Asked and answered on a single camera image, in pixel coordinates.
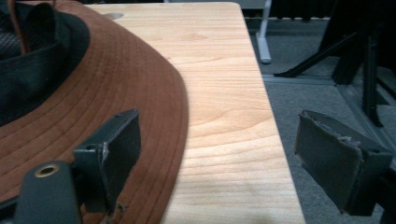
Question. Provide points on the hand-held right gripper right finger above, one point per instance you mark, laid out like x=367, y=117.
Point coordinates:
x=336, y=161

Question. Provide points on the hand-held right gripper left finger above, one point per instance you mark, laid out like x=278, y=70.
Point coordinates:
x=113, y=155

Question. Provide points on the brown brimmed hat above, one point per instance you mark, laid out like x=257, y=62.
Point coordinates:
x=93, y=93

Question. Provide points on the black metal stand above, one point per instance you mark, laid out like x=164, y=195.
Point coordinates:
x=358, y=53

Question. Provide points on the white metal table leg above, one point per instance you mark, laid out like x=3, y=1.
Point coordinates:
x=264, y=37

